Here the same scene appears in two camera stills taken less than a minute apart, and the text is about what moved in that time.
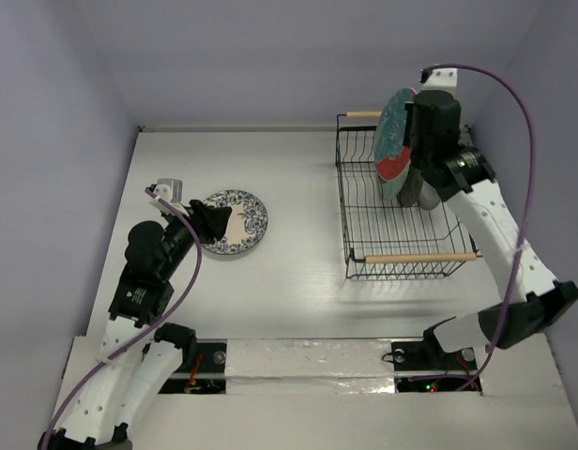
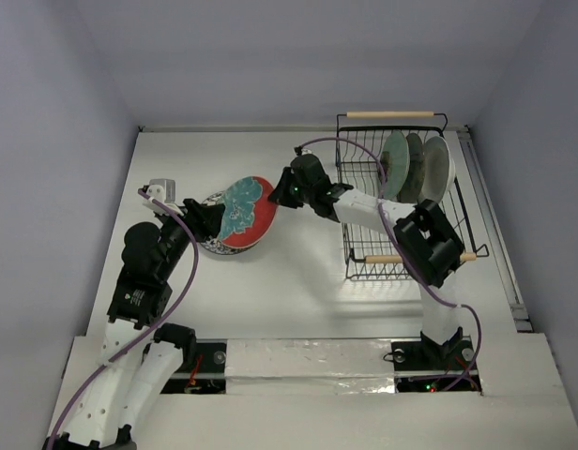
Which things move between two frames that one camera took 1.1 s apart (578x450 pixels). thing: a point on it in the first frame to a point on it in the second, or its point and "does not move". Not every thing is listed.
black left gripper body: x=196 y=224 does not move
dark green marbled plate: x=409 y=195 does not move
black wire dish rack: x=384 y=240 does not move
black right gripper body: x=412 y=153 to x=283 y=188
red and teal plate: x=392 y=157 to x=249 y=215
